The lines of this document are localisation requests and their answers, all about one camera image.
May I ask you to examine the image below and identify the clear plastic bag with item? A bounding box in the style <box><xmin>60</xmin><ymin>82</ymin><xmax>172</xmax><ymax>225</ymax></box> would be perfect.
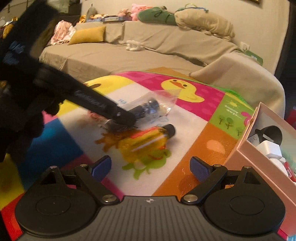
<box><xmin>101</xmin><ymin>89</ymin><xmax>180</xmax><ymax>132</ymax></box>

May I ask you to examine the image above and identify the small white charger plug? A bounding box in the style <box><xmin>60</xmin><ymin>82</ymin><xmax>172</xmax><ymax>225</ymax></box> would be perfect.
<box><xmin>256</xmin><ymin>140</ymin><xmax>282</xmax><ymax>160</ymax></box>

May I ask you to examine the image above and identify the black cone-shaped object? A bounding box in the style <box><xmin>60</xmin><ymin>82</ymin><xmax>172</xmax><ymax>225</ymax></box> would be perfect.
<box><xmin>255</xmin><ymin>126</ymin><xmax>282</xmax><ymax>145</ymax></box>

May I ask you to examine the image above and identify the amber liquid bottle black cap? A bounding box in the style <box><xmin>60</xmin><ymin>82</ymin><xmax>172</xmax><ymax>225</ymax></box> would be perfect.
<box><xmin>118</xmin><ymin>124</ymin><xmax>176</xmax><ymax>163</ymax></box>

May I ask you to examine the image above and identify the pink cardboard box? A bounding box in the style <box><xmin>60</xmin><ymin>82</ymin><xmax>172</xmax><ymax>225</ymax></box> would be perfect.
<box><xmin>224</xmin><ymin>103</ymin><xmax>295</xmax><ymax>237</ymax></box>

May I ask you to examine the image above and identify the colourful duck play mat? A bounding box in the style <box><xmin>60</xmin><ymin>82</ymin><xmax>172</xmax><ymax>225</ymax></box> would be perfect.
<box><xmin>0</xmin><ymin>70</ymin><xmax>255</xmax><ymax>241</ymax></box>

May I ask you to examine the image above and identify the pink crumpled cloth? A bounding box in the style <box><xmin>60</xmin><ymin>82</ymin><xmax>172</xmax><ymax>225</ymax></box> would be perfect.
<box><xmin>50</xmin><ymin>20</ymin><xmax>76</xmax><ymax>45</ymax></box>

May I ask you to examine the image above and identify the beige covered sofa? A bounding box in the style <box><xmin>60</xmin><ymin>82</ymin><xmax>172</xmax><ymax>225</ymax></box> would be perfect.
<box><xmin>40</xmin><ymin>21</ymin><xmax>285</xmax><ymax>116</ymax></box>

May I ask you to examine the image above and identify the white small toy on sofa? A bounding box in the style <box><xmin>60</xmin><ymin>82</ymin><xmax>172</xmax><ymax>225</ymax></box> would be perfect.
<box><xmin>126</xmin><ymin>40</ymin><xmax>142</xmax><ymax>51</ymax></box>

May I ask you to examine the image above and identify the mustard yellow cushion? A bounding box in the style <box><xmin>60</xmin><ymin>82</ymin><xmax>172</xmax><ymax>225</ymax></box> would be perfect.
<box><xmin>68</xmin><ymin>26</ymin><xmax>106</xmax><ymax>45</ymax></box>

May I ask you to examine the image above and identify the pink plush toy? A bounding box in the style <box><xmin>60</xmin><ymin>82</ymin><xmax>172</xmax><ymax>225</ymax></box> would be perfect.
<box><xmin>130</xmin><ymin>4</ymin><xmax>152</xmax><ymax>21</ymax></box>

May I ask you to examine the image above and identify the beige bundled blanket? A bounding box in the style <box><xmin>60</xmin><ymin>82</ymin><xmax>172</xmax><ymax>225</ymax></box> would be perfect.
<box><xmin>174</xmin><ymin>8</ymin><xmax>235</xmax><ymax>42</ymax></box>

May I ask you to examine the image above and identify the green label box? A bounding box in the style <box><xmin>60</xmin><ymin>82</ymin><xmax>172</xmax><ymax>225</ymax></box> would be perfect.
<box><xmin>244</xmin><ymin>50</ymin><xmax>263</xmax><ymax>66</ymax></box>

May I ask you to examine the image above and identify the white wall socket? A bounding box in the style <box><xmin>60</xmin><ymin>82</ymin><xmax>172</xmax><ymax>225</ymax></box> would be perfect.
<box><xmin>239</xmin><ymin>42</ymin><xmax>250</xmax><ymax>52</ymax></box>

